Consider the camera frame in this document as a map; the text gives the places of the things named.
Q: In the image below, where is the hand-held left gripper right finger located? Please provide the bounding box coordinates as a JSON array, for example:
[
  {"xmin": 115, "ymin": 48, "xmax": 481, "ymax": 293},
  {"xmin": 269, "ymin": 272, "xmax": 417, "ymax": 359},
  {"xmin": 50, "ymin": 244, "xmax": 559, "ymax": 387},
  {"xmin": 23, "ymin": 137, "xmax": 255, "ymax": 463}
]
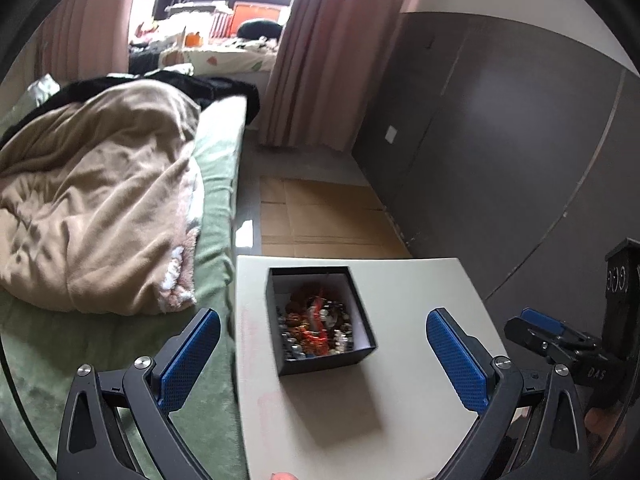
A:
[{"xmin": 425, "ymin": 307, "xmax": 591, "ymax": 480}]

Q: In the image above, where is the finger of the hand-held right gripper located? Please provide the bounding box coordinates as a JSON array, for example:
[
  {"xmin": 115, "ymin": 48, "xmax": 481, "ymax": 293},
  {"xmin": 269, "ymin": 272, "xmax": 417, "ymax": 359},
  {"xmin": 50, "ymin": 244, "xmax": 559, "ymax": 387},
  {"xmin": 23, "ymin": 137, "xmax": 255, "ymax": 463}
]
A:
[
  {"xmin": 520, "ymin": 308, "xmax": 606, "ymax": 356},
  {"xmin": 504, "ymin": 316, "xmax": 561, "ymax": 361}
]

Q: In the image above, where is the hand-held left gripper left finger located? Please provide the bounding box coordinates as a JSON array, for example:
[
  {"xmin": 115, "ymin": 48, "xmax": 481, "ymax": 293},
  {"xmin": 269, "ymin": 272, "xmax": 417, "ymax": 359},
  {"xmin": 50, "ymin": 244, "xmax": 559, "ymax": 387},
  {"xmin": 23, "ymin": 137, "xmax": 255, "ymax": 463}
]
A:
[{"xmin": 56, "ymin": 307, "xmax": 222, "ymax": 480}]

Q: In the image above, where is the large brown seed bracelet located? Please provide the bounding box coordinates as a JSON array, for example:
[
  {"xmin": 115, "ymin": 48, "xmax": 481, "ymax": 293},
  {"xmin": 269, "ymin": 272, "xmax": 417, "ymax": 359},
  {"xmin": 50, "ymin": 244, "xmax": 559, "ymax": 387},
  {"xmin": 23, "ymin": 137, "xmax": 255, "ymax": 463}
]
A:
[{"xmin": 282, "ymin": 287, "xmax": 351, "ymax": 326}]

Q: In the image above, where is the red string bracelet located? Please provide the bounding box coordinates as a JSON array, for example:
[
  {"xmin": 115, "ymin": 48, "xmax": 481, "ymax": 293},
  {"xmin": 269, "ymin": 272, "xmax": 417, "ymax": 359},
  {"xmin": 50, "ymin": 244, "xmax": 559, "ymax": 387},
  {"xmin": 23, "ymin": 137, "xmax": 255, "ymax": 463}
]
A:
[{"xmin": 300, "ymin": 302, "xmax": 333, "ymax": 357}]

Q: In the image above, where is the black jewelry box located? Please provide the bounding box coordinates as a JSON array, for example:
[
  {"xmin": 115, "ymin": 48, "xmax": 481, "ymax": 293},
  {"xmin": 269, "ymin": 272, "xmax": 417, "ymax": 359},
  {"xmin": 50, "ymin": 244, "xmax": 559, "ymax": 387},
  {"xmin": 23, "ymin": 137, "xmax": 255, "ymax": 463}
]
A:
[{"xmin": 265, "ymin": 266, "xmax": 377, "ymax": 377}]

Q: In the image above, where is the person's right hand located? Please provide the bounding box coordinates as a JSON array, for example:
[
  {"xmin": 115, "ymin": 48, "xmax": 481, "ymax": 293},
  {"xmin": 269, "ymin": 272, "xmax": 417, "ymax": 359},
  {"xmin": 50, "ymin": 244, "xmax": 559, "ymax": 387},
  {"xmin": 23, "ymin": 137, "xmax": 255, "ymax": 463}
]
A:
[{"xmin": 585, "ymin": 405, "xmax": 628, "ymax": 461}]

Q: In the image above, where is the bed with green sheet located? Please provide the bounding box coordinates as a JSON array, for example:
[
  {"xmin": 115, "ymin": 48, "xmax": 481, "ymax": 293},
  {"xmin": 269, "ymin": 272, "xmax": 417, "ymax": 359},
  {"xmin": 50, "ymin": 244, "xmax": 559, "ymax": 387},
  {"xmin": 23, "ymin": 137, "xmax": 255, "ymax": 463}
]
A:
[{"xmin": 0, "ymin": 95, "xmax": 251, "ymax": 480}]

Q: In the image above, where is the flat cardboard sheet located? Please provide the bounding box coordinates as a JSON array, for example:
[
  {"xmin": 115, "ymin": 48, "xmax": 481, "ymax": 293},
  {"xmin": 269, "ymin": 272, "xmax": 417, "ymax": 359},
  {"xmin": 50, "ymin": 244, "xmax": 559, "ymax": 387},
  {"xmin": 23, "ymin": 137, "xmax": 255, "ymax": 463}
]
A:
[{"xmin": 260, "ymin": 175, "xmax": 413, "ymax": 260}]

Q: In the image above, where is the beige blanket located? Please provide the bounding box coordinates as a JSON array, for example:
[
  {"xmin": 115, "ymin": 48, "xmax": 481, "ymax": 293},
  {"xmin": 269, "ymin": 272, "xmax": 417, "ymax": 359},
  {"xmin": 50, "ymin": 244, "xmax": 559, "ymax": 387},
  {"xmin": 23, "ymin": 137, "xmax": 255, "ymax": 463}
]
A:
[{"xmin": 0, "ymin": 79, "xmax": 203, "ymax": 316}]

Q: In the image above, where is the black clothing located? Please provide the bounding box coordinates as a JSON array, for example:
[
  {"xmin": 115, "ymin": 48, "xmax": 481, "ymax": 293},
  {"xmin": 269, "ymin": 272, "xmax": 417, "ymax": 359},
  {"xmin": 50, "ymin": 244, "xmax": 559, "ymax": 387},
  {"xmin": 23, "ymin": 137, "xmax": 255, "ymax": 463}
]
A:
[{"xmin": 45, "ymin": 71, "xmax": 262, "ymax": 126}]

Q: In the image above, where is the patterned window seat cushion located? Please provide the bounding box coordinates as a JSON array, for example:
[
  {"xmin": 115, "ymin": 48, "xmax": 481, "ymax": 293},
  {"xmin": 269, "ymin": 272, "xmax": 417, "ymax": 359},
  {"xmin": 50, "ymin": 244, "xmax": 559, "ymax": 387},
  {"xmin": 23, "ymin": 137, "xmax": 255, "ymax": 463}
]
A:
[{"xmin": 131, "ymin": 35, "xmax": 281, "ymax": 73}]

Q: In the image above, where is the pale green pillow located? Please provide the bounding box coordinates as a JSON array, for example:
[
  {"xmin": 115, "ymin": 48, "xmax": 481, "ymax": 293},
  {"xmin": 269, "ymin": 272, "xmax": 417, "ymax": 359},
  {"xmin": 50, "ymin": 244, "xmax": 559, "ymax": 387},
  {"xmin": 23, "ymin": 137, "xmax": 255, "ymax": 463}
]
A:
[{"xmin": 25, "ymin": 74, "xmax": 61, "ymax": 106}]

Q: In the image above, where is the pink curtain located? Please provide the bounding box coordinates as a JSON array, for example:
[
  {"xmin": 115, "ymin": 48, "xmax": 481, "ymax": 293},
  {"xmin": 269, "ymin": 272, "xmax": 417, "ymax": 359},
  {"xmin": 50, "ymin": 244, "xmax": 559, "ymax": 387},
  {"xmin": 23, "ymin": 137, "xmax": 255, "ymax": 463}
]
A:
[
  {"xmin": 37, "ymin": 0, "xmax": 146, "ymax": 111},
  {"xmin": 257, "ymin": 0, "xmax": 426, "ymax": 151}
]

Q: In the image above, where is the striped red white box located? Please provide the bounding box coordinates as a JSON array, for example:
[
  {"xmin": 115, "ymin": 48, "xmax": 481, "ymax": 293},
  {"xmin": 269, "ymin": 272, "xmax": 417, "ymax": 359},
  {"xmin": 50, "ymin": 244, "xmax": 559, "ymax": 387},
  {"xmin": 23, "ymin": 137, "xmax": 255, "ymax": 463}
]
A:
[{"xmin": 210, "ymin": 10, "xmax": 233, "ymax": 38}]

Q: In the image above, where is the black round cushion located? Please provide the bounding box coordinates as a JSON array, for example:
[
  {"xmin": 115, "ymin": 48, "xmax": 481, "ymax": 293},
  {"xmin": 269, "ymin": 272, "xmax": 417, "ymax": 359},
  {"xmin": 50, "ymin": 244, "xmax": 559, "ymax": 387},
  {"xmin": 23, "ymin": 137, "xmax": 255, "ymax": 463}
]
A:
[{"xmin": 237, "ymin": 19, "xmax": 283, "ymax": 41}]

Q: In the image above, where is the orange box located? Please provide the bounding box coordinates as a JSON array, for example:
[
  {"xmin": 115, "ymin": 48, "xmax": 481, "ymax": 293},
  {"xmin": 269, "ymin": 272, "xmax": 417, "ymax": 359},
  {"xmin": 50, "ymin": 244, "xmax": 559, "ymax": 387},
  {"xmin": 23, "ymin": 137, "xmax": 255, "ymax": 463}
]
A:
[{"xmin": 232, "ymin": 2, "xmax": 291, "ymax": 28}]

